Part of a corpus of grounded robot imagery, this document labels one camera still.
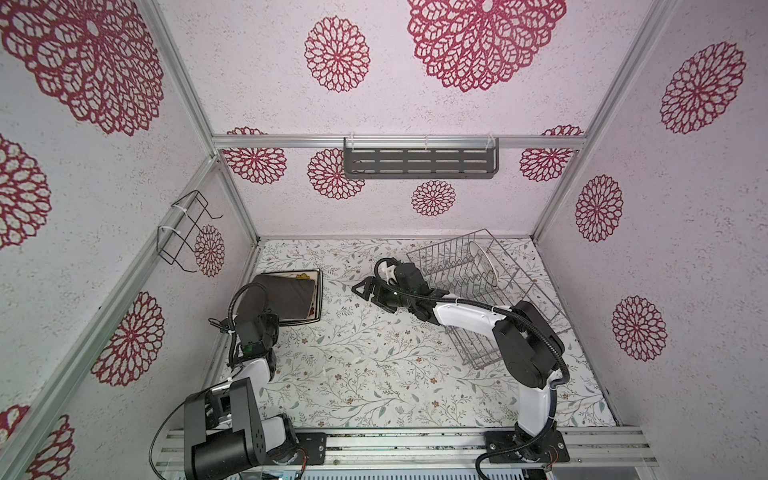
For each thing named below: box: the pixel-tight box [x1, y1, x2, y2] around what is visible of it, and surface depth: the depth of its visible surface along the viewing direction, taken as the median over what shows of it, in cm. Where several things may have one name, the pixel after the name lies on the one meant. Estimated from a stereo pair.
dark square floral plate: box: [252, 268, 323, 326], surface depth 99 cm
